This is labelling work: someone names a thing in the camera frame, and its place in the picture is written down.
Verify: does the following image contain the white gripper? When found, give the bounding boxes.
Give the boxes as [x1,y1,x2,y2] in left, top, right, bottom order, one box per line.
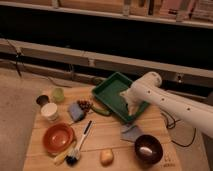
[120,88,140,116]

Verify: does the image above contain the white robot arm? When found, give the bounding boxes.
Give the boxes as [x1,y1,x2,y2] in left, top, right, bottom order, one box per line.
[120,72,213,138]

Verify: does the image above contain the green plastic cup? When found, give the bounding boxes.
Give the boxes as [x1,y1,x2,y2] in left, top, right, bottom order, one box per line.
[51,88,64,103]

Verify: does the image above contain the white paper cup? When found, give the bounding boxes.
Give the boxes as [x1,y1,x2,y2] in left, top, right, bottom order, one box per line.
[41,103,59,122]

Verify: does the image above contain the small dark cup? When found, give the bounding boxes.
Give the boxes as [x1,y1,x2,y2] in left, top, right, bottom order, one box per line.
[36,95,49,107]

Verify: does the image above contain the grey cloth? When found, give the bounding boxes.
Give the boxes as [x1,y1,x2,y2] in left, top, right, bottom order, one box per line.
[121,124,142,142]

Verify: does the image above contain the green plastic tray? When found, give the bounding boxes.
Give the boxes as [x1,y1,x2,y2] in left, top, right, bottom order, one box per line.
[92,72,149,123]

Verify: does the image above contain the green toy cucumber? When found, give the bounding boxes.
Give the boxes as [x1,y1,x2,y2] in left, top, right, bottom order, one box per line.
[91,105,111,116]

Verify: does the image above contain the purple toy grapes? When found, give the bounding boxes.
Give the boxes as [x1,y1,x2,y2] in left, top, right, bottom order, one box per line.
[77,100,92,113]

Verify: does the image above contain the dark brown bowl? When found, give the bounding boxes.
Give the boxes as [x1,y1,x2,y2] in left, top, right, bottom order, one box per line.
[134,134,163,165]

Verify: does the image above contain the yellow toy potato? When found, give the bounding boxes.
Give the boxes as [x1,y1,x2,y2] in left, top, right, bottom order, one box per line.
[100,149,114,166]

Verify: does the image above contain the blue sponge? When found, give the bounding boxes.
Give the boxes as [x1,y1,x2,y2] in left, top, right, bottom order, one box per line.
[68,102,84,122]

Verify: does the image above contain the wooden board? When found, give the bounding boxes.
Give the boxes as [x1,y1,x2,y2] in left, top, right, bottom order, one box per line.
[22,82,183,171]

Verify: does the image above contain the orange plastic bowl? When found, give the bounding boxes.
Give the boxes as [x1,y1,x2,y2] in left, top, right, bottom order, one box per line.
[42,123,75,154]

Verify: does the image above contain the yellow toy corn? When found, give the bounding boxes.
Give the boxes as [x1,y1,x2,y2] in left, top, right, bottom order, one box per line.
[53,142,77,166]

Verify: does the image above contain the black cable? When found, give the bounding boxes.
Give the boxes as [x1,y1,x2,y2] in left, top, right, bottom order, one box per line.
[161,110,198,148]

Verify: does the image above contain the white handled brush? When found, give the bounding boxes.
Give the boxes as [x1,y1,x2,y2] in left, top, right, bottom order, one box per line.
[65,121,92,166]

